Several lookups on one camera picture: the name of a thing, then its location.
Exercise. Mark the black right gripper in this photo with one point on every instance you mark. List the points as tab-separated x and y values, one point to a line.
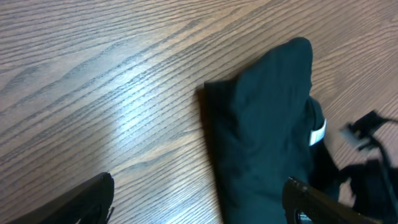
374	183

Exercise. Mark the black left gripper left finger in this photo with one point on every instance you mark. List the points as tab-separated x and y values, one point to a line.
87	203

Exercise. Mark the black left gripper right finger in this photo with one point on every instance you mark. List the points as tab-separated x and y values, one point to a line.
305	204

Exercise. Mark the black t-shirt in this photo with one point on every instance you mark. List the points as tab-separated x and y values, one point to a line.
259	128

